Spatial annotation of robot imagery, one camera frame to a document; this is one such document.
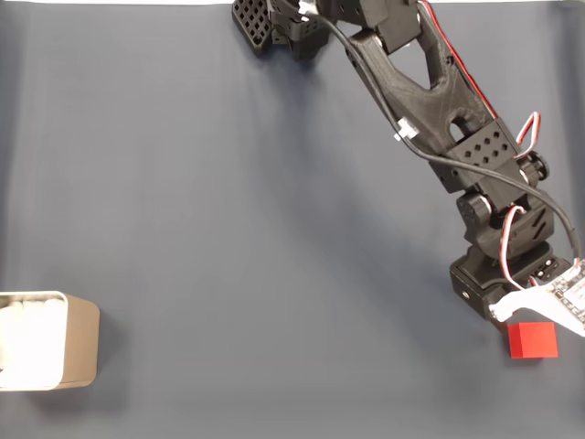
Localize red white black servo cable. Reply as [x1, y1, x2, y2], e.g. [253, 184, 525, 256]
[418, 0, 545, 161]

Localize red cube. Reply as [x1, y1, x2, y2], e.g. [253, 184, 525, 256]
[507, 321, 559, 360]

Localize white cable clip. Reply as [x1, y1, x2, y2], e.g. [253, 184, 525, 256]
[392, 117, 420, 144]

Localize black camera cable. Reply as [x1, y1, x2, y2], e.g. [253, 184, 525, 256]
[314, 6, 584, 266]

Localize white tissue paper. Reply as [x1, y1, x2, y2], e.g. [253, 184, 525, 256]
[0, 295, 65, 383]

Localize white red gripper servo cable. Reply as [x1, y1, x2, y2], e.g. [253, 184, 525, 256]
[500, 205, 549, 294]

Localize beige box with white rim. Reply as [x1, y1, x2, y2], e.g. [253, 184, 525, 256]
[0, 290, 101, 392]

